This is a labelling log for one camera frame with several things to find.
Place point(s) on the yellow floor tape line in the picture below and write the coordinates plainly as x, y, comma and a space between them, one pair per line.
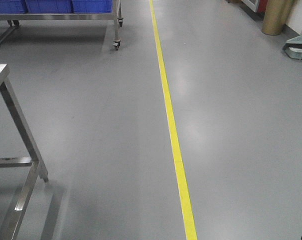
182, 182

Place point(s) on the green dustpan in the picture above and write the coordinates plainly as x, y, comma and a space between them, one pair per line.
293, 48

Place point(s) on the brown cardboard tube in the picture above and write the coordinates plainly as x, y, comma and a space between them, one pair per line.
276, 15

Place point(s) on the steel work table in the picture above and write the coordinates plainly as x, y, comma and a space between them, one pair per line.
21, 163

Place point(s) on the steel wheeled cart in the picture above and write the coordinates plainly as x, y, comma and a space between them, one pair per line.
115, 15

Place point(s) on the small blue bins background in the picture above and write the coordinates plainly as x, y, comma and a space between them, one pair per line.
55, 6

